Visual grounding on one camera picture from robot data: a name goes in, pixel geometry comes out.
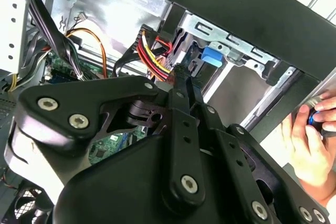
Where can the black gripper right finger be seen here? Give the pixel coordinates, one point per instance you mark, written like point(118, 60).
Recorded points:
point(236, 155)

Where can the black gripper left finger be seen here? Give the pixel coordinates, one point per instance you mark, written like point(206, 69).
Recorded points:
point(78, 95)

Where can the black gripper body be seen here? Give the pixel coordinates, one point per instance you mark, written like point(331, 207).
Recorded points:
point(118, 187)

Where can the hard disk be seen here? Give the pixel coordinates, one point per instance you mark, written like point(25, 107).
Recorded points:
point(211, 57)

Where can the bare person hand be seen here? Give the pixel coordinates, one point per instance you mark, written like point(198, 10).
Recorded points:
point(302, 150)

